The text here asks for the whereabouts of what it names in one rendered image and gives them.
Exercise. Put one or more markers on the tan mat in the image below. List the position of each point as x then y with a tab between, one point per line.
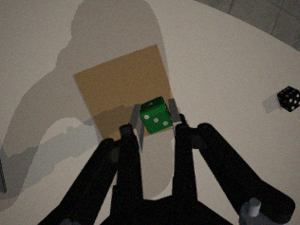
111	89

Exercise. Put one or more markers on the green die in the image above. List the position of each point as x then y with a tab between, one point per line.
155	115

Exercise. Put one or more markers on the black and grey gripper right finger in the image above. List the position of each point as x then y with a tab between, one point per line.
254	200

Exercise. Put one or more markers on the black die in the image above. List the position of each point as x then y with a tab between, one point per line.
289	98

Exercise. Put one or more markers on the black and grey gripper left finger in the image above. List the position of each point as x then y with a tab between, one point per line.
85	197

